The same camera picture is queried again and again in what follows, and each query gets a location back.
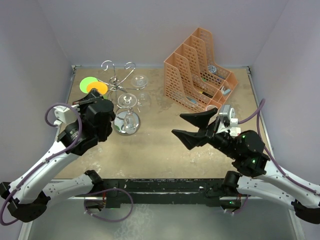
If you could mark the orange plastic file organizer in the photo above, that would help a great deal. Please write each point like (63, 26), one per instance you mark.
(193, 79)

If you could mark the green plastic goblet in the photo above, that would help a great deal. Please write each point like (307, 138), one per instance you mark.
(85, 81)

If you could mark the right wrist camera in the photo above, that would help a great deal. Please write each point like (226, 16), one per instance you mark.
(227, 117)

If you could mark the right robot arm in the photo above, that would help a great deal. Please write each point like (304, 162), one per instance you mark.
(256, 174)

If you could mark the pink tinted wine glass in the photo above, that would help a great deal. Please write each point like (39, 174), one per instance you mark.
(211, 108)

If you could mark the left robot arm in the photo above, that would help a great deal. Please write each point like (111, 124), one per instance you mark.
(88, 122)

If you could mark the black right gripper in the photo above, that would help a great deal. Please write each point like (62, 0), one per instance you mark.
(199, 119)

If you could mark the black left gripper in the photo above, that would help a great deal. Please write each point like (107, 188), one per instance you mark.
(89, 98)

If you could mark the white card box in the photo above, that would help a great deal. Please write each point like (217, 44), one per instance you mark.
(235, 131)

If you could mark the silver wire wine glass rack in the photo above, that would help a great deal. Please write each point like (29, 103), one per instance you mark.
(116, 89)

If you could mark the orange plastic goblet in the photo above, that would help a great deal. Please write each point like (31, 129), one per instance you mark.
(101, 87)

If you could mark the clear wine glass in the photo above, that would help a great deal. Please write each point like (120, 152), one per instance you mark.
(127, 101)
(139, 83)

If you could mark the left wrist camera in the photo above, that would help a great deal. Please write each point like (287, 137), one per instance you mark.
(64, 115)

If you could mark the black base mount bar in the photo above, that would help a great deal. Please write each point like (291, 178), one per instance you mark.
(201, 191)

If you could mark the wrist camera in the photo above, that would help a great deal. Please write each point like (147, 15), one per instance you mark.
(227, 117)
(64, 115)

